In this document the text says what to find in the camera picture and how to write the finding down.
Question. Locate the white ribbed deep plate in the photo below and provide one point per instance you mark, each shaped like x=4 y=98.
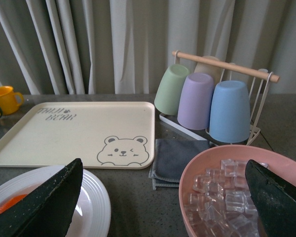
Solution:
x=92 y=215

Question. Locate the beige cup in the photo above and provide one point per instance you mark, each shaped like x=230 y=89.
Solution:
x=213 y=71

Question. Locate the white pleated curtain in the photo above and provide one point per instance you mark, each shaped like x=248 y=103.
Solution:
x=124 y=46

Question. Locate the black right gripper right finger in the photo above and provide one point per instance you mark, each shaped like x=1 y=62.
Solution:
x=274 y=198

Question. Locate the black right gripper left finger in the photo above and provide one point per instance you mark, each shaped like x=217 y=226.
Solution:
x=48 y=210

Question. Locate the white wire cup rack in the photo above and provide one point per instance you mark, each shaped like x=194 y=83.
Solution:
x=259 y=88

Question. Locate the light green cup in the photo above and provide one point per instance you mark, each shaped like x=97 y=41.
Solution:
x=169 y=91

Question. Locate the grey folded cloth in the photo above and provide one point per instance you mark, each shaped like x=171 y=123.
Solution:
x=171 y=158

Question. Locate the lavender cup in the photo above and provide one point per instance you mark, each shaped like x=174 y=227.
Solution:
x=195 y=101

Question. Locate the yellow mug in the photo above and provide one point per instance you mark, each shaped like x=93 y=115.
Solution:
x=10 y=101

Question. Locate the blue cup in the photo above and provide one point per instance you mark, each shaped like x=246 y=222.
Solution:
x=230 y=112

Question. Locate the clear fake ice cubes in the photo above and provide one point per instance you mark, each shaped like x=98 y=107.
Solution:
x=220 y=204

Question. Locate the pink bowl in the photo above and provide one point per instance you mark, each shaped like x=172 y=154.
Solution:
x=277 y=163

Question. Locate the cream bear serving tray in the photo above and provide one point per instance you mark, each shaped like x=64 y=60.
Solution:
x=107 y=135

